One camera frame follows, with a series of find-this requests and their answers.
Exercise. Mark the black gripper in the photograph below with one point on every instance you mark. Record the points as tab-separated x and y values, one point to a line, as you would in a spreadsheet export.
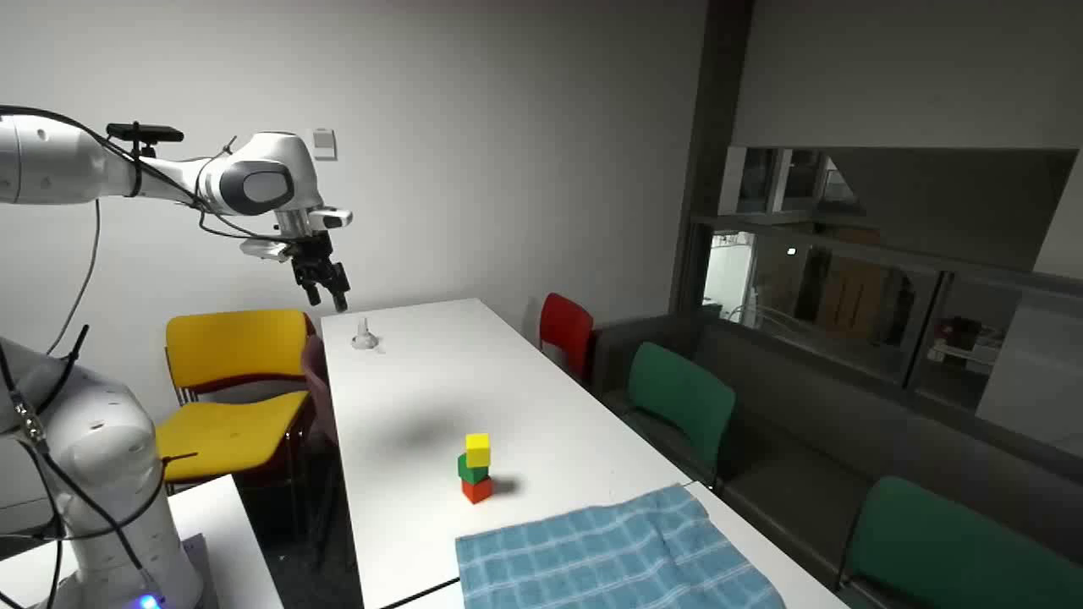
314	251

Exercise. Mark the yellow cube block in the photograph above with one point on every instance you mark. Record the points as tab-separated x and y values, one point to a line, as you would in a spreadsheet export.
479	446

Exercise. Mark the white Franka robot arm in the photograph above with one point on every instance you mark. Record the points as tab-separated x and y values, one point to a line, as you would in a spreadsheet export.
68	452

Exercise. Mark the blue checked towel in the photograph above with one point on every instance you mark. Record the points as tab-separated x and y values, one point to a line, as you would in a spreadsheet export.
610	559

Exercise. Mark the small white figurine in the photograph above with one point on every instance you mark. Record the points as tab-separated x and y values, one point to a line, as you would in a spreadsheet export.
363	337

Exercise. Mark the yellow chair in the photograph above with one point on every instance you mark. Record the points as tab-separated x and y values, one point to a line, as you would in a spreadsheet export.
231	389

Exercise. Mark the green cube block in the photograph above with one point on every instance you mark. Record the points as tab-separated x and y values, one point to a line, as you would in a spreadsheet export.
470	466

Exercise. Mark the red chair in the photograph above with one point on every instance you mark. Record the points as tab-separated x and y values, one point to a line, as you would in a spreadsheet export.
567	330

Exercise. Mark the red cube block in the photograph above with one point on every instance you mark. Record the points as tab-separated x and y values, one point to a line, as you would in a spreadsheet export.
479	491

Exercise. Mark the green chair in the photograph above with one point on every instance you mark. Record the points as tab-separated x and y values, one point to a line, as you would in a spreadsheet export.
961	553
682	398

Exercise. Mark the interior glass window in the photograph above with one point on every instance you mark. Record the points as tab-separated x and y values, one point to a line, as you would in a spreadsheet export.
893	273

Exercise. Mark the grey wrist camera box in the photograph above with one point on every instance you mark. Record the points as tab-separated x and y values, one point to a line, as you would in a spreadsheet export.
264	247

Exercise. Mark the white wall switch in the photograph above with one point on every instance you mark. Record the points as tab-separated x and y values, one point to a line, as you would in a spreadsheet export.
328	144

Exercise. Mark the dark grey wall pillar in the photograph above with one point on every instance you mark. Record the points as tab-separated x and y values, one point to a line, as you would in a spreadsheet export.
713	157

